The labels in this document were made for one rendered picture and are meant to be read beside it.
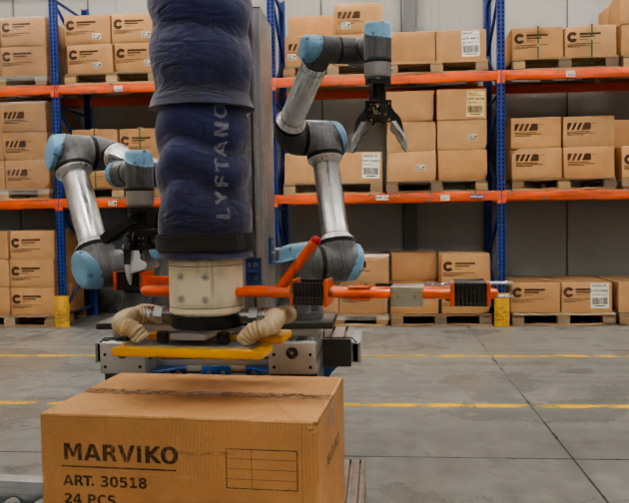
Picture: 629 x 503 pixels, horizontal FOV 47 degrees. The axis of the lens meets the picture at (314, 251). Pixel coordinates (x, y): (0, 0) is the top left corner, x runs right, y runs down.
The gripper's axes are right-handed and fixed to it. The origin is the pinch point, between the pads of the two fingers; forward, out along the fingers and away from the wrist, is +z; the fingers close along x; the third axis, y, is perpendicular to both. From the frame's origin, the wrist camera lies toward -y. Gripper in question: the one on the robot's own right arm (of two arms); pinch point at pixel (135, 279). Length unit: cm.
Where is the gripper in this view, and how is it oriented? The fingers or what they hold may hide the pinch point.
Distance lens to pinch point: 206.4
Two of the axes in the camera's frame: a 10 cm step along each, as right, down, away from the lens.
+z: 0.2, 10.0, 0.5
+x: 1.8, -0.5, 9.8
